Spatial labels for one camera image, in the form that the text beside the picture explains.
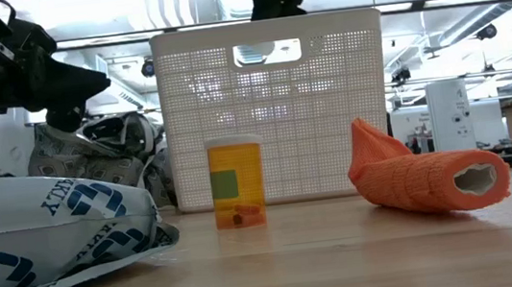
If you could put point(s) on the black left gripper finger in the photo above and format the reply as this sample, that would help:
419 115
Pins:
75 84
65 119

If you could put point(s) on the orange pill bottle white cap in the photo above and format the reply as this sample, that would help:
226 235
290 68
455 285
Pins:
237 184

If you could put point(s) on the orange knit sock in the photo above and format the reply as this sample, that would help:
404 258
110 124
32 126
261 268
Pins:
415 178

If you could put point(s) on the white perforated plastic basket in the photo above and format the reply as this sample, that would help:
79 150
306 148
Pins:
286 150

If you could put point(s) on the grey patterned crumpled package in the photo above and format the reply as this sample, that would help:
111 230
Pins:
93 157

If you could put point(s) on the white pouch blue print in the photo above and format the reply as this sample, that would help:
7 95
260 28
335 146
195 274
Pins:
44 235

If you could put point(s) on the white kiosk cabinet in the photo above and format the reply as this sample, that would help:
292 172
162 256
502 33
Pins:
450 116

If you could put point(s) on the black ceiling camera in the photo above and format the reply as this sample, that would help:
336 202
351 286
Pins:
148 68
486 32
400 75

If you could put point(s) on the black horizontal frame bar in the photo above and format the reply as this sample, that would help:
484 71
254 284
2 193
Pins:
462 0

